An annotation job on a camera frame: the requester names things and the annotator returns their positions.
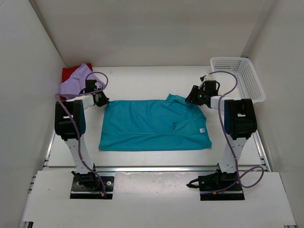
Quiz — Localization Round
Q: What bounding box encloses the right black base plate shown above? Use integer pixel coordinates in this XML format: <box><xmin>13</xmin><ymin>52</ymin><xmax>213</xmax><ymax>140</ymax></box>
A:
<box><xmin>198</xmin><ymin>173</ymin><xmax>245</xmax><ymax>201</ymax></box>

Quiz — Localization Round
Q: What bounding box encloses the red t shirt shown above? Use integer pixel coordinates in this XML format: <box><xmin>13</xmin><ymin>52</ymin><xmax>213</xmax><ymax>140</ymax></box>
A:
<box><xmin>60</xmin><ymin>63</ymin><xmax>93</xmax><ymax>101</ymax></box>

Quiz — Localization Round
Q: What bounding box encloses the purple cable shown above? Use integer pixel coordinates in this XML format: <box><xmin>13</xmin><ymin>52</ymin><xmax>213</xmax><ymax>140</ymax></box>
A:
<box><xmin>55</xmin><ymin>71</ymin><xmax>110</xmax><ymax>190</ymax></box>
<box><xmin>199</xmin><ymin>70</ymin><xmax>265</xmax><ymax>190</ymax></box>

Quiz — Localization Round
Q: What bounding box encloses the white plastic basket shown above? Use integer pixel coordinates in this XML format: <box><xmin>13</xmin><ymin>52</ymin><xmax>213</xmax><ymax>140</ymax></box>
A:
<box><xmin>210</xmin><ymin>57</ymin><xmax>266</xmax><ymax>103</ymax></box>

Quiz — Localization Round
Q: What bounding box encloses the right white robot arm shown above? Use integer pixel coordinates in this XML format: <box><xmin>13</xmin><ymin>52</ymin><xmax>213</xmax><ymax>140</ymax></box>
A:
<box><xmin>185</xmin><ymin>80</ymin><xmax>257</xmax><ymax>194</ymax></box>

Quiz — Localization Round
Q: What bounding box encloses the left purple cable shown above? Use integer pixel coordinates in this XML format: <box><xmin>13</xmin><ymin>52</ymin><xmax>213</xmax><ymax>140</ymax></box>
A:
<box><xmin>55</xmin><ymin>71</ymin><xmax>110</xmax><ymax>190</ymax></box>

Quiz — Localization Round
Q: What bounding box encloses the purple t shirt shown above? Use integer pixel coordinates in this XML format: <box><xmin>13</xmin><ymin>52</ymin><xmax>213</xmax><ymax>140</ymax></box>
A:
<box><xmin>59</xmin><ymin>64</ymin><xmax>105</xmax><ymax>95</ymax></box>

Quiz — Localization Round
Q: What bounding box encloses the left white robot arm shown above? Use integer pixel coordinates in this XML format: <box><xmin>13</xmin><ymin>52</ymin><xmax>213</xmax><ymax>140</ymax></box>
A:
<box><xmin>55</xmin><ymin>79</ymin><xmax>109</xmax><ymax>195</ymax></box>

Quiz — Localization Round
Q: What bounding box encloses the teal t shirt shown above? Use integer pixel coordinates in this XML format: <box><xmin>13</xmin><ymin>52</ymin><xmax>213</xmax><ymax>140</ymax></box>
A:
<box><xmin>98</xmin><ymin>94</ymin><xmax>212</xmax><ymax>152</ymax></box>

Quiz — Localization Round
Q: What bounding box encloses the aluminium rail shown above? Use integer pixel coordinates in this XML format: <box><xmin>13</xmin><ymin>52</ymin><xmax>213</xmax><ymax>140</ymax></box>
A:
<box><xmin>42</xmin><ymin>165</ymin><xmax>257</xmax><ymax>172</ymax></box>

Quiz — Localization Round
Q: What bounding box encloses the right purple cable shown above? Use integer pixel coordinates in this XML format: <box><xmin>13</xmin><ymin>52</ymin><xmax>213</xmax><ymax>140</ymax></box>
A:
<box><xmin>199</xmin><ymin>70</ymin><xmax>265</xmax><ymax>190</ymax></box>

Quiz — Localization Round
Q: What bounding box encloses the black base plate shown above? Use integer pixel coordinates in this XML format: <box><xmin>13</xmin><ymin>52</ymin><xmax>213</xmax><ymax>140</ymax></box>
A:
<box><xmin>198</xmin><ymin>173</ymin><xmax>245</xmax><ymax>201</ymax></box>
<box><xmin>70</xmin><ymin>176</ymin><xmax>114</xmax><ymax>200</ymax></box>

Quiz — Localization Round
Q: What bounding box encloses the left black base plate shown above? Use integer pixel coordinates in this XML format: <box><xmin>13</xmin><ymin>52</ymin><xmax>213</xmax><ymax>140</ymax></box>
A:
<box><xmin>70</xmin><ymin>176</ymin><xmax>114</xmax><ymax>200</ymax></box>

